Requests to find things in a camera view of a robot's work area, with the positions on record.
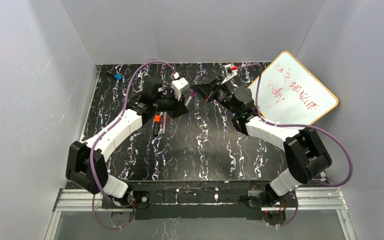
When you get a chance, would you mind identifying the white pen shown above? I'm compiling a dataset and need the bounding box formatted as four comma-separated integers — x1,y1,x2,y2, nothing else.
185,96,192,107

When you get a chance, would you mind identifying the orange marker cap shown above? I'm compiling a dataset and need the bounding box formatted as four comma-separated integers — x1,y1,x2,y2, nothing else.
153,115,161,122

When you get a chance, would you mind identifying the black orange-tipped marker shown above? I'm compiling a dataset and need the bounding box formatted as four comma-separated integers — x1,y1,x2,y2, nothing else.
152,121,161,137

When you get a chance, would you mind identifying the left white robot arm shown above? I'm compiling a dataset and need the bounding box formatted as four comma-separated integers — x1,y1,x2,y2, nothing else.
65,78,189,199

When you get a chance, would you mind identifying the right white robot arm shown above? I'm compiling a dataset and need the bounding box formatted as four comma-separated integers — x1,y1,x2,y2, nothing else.
190,78,332,204

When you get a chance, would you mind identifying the yellow-framed whiteboard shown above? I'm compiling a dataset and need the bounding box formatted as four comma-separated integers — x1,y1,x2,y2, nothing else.
248,51,339,125

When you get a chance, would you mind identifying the blue cap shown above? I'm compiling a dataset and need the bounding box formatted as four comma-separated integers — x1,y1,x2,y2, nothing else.
113,74,123,80

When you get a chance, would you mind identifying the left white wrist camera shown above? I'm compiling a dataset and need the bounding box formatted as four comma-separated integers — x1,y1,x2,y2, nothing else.
171,72,190,101

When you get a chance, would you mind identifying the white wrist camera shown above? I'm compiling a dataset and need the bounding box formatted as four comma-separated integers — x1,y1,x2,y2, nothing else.
221,63,238,85
171,72,190,101

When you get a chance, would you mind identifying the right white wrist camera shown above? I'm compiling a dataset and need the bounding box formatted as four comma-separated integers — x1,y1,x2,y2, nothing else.
221,63,238,85

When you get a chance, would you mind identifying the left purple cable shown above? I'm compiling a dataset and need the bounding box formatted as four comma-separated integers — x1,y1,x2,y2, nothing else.
90,60,180,231

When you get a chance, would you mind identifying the aluminium frame rail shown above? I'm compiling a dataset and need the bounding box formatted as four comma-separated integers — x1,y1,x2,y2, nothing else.
44,187,357,240

